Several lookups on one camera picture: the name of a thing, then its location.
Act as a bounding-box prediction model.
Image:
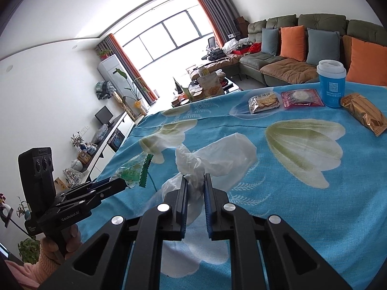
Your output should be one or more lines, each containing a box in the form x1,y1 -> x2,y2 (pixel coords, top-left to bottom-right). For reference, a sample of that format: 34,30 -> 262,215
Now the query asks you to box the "green clear plastic wrapper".
110,152 -> 154,189

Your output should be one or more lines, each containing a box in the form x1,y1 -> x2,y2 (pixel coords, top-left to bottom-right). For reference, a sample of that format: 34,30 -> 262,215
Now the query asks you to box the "white tissue bag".
151,133 -> 257,225

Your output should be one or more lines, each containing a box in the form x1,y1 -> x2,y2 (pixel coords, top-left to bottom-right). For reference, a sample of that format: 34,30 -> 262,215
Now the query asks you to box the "pink sleeve left forearm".
5,244 -> 60,289

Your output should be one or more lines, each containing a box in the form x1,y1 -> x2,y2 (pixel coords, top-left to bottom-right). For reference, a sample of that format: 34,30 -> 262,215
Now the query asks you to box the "person left hand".
41,225 -> 81,264

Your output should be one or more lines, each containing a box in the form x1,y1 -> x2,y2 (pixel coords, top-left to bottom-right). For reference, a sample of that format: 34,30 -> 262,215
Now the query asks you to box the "white black tv cabinet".
81,112 -> 135,183

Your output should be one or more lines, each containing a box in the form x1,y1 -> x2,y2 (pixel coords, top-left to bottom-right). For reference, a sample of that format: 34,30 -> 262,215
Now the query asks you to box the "small black monitor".
95,106 -> 113,126

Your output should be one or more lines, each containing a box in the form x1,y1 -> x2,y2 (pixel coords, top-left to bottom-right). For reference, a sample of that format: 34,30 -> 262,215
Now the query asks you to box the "tall green potted plant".
113,68 -> 148,116

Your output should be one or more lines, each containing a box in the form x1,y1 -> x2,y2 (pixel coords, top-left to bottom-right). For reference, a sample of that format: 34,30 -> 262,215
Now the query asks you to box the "covered standing fan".
95,80 -> 116,100

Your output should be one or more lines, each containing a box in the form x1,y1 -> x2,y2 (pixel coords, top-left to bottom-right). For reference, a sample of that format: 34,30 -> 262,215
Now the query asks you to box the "blue floral tablecloth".
79,90 -> 386,289

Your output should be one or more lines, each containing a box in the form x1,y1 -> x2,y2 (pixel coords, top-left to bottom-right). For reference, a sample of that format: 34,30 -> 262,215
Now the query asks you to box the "white standing air conditioner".
97,54 -> 142,118

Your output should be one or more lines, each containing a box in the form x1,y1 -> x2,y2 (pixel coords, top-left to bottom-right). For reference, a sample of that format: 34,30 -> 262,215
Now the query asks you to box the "left orange grey curtain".
96,34 -> 157,105

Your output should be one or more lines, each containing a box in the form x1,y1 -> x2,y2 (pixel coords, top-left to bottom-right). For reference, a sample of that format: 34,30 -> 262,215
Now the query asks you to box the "orange grey curtain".
197,0 -> 240,47
96,34 -> 157,105

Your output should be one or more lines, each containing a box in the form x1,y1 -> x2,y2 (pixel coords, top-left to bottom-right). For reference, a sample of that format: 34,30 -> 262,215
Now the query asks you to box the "cluttered coffee table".
171,69 -> 243,107

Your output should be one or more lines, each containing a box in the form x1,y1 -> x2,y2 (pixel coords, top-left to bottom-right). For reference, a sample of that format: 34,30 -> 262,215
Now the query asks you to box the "clear cracker packet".
248,92 -> 281,114

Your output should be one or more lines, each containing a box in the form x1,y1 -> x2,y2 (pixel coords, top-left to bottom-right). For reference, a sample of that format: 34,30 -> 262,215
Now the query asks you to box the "pink snack packet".
281,88 -> 324,109

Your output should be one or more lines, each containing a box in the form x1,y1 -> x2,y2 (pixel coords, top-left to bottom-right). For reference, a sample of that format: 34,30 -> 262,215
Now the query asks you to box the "gold foil snack packet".
340,93 -> 387,137

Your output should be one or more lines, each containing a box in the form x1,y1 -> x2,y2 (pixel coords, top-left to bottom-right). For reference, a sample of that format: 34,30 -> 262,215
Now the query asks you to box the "green sectional sofa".
239,14 -> 386,87

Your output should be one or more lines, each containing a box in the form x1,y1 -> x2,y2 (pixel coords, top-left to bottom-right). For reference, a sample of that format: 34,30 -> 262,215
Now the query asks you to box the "blue cup white lid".
317,60 -> 346,108

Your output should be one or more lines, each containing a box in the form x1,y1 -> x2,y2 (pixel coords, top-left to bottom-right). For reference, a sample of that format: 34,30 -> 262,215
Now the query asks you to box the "right orange grey curtain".
197,0 -> 240,47

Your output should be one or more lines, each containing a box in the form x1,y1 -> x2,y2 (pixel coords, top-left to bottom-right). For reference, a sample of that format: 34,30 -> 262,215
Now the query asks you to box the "orange cushion near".
346,37 -> 387,87

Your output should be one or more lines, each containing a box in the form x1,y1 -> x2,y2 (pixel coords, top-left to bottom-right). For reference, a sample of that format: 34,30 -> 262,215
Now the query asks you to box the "orange cushion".
280,26 -> 306,62
346,37 -> 387,87

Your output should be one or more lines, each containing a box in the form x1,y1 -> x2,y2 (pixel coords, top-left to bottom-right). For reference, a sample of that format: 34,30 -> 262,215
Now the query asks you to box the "orange cushion far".
280,26 -> 306,62

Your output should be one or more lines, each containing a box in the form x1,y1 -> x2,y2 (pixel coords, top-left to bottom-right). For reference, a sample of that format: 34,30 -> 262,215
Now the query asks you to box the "blue cushion near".
306,28 -> 340,66

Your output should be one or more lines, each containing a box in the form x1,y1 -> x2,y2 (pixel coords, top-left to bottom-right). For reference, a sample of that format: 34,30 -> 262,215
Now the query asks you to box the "blue cushion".
261,28 -> 279,56
306,28 -> 340,66

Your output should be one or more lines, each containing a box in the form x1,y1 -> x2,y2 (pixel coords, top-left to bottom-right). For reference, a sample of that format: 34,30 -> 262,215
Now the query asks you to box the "blue cushion far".
261,28 -> 279,56

